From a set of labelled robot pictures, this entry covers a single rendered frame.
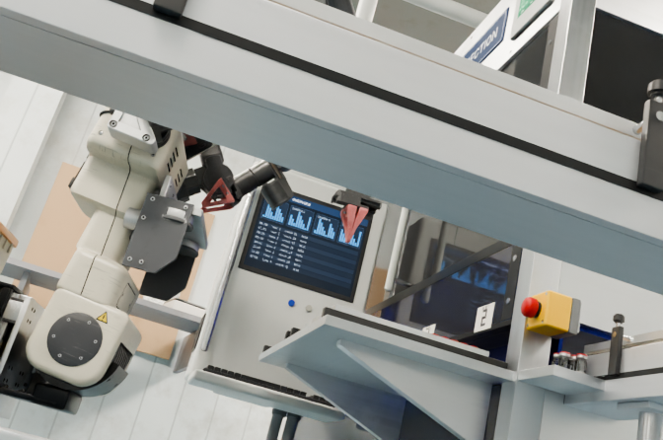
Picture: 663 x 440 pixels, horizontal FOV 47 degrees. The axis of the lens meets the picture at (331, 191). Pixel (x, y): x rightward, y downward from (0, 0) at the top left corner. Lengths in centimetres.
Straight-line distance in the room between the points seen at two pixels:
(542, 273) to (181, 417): 353
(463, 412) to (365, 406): 50
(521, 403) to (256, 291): 115
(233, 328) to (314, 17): 182
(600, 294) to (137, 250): 97
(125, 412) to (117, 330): 330
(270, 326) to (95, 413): 251
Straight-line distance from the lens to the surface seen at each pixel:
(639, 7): 210
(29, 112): 495
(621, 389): 149
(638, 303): 177
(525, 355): 160
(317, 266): 254
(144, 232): 159
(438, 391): 162
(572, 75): 188
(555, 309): 155
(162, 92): 68
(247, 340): 245
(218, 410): 495
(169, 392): 489
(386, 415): 211
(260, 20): 66
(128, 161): 165
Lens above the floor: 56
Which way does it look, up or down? 22 degrees up
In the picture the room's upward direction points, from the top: 15 degrees clockwise
